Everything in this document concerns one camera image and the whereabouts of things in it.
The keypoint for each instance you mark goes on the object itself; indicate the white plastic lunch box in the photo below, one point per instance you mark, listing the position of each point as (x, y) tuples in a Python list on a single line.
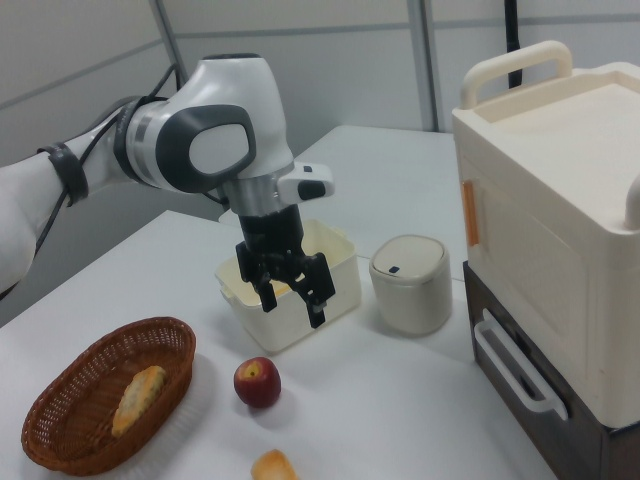
[(290, 330)]

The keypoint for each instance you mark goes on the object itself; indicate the cream toy microwave oven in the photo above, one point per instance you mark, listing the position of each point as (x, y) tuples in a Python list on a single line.
[(550, 225)]

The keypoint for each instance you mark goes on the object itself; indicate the small white lidded bin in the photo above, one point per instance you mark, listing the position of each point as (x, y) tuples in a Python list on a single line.
[(410, 295)]

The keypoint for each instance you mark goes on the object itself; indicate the red apple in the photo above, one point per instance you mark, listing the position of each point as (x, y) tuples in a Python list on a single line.
[(257, 382)]

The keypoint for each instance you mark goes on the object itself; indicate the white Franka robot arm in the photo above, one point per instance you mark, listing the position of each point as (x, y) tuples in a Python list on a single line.
[(225, 100)]

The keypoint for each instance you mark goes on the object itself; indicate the toasted bread roll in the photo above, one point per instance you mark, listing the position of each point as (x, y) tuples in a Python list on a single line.
[(274, 465)]

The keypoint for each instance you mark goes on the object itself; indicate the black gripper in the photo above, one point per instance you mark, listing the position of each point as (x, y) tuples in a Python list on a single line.
[(272, 240)]

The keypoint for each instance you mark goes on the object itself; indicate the brown wicker basket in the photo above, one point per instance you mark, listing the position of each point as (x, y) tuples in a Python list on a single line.
[(65, 440)]

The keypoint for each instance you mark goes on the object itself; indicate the long ridged bread loaf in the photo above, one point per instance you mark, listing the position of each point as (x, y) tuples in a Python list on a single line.
[(137, 400)]

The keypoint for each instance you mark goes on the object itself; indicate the dark brown drawer cabinet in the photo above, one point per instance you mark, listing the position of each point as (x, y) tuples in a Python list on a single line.
[(575, 445)]

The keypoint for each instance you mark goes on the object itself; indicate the black stand pole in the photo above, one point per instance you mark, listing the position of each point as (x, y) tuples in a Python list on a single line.
[(512, 30)]

